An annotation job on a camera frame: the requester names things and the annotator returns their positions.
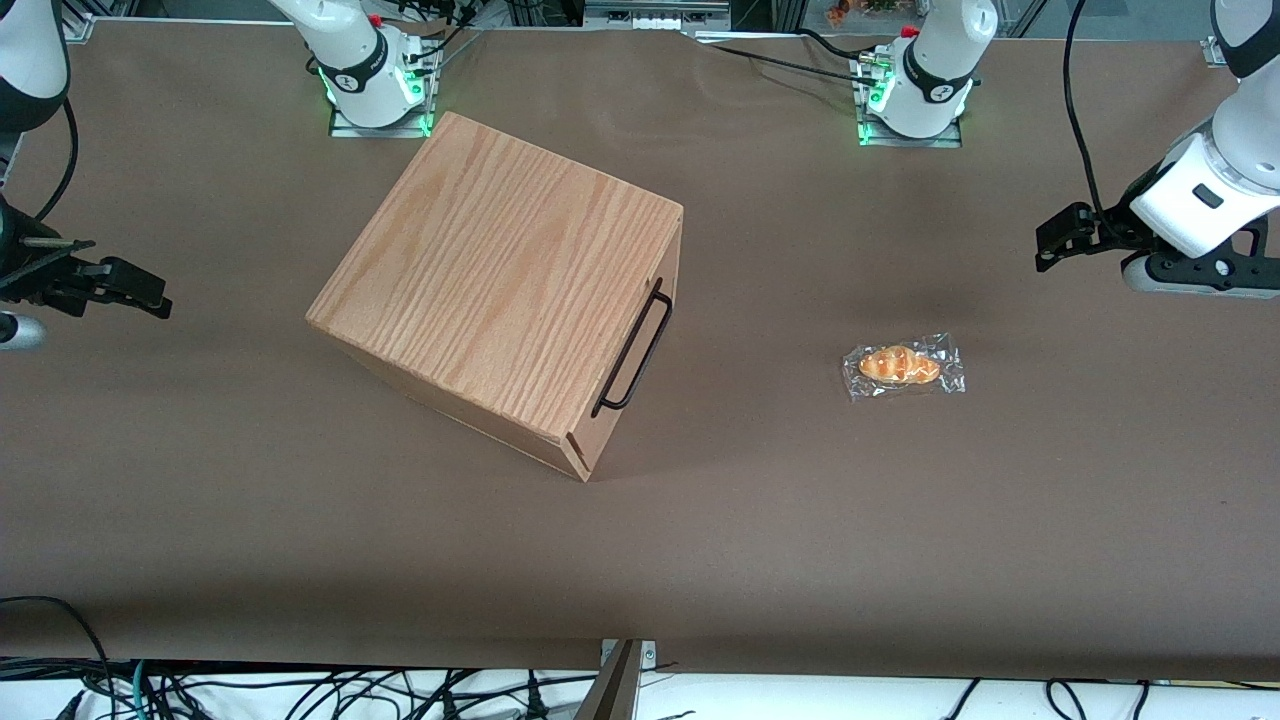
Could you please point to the aluminium frame profile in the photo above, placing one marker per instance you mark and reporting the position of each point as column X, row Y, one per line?
column 1214, row 50
column 78, row 20

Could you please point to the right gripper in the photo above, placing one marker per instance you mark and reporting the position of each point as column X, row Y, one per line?
column 22, row 268

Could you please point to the brown angled bar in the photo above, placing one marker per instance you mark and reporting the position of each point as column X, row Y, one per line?
column 612, row 690

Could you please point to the orange objects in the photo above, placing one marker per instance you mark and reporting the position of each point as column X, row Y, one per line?
column 850, row 10

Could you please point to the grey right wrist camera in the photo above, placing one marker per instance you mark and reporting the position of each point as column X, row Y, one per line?
column 15, row 332

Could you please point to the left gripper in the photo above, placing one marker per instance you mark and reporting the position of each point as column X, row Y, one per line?
column 1112, row 232

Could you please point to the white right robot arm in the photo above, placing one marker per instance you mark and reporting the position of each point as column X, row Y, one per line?
column 360, row 70

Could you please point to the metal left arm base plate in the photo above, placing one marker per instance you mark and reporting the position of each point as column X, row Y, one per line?
column 955, row 135

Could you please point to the grey power strip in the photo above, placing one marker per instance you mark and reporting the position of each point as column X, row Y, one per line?
column 655, row 15

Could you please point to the brown table cover sheet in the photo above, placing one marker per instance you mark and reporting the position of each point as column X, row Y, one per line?
column 300, row 560

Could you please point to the silver metal clamp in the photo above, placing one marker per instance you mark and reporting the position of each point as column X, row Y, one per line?
column 648, row 652

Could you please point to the bread roll in clear wrapper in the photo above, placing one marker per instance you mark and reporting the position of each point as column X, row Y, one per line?
column 900, row 365

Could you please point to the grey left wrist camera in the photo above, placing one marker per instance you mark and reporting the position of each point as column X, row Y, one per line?
column 1140, row 275

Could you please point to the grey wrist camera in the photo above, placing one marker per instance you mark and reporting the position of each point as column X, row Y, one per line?
column 15, row 332
column 1140, row 275

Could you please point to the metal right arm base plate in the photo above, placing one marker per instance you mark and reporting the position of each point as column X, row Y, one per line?
column 345, row 128

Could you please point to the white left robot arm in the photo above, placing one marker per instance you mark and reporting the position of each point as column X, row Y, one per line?
column 930, row 60

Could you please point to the oak wooden drawer cabinet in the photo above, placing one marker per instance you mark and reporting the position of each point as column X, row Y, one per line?
column 480, row 270

